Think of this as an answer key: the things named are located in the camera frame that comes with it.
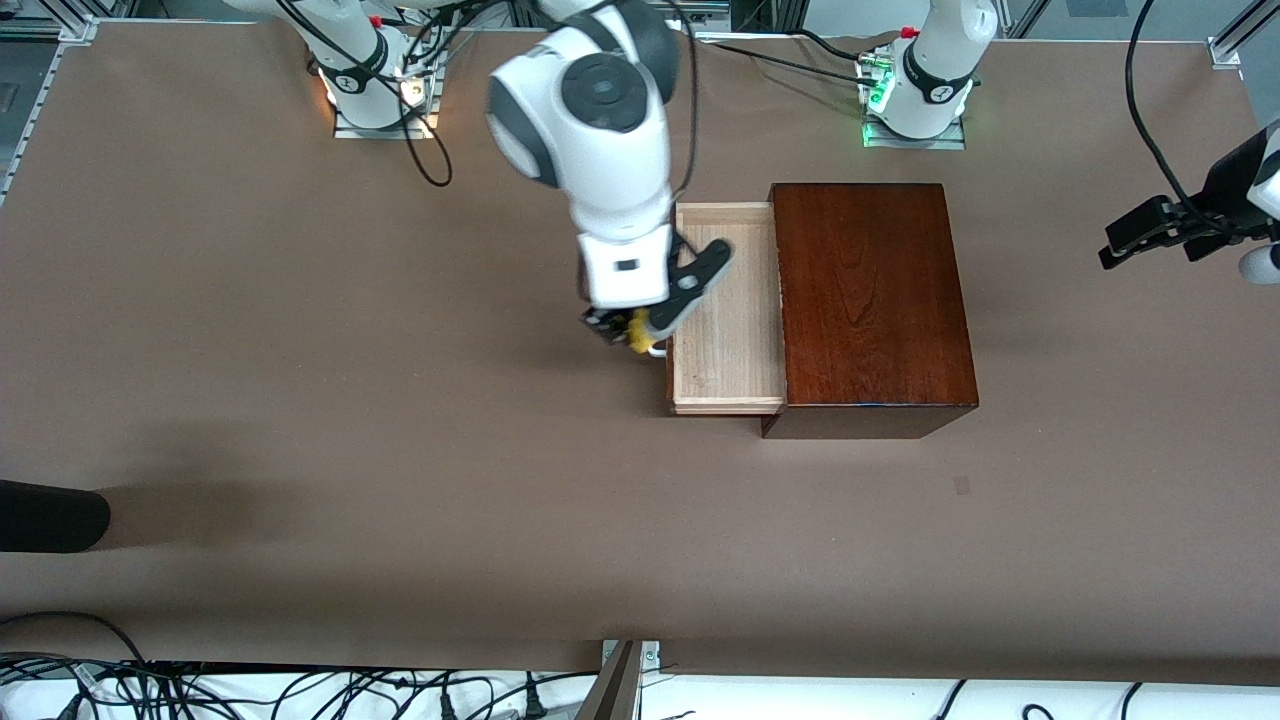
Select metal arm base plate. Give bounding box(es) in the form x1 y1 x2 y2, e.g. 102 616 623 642
862 112 968 151
333 60 442 140

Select aluminium frame rail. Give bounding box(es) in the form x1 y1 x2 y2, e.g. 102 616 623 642
0 15 101 46
1205 0 1280 71

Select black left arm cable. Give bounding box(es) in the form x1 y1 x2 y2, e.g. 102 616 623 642
1124 0 1216 216

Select black ribbed cylinder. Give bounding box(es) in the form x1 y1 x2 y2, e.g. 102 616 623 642
0 480 112 554

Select light wood drawer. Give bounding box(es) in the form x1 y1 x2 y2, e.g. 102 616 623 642
665 202 787 417

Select black base supply cable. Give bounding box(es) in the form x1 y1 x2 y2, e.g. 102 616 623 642
700 28 883 89

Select tangled black floor cables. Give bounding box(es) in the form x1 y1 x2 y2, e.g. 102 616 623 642
0 650 601 720

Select grey metal post with bracket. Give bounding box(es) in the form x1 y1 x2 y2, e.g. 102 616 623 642
573 640 663 720

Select dark brown wooden cabinet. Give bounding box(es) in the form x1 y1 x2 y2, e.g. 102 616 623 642
762 182 980 440

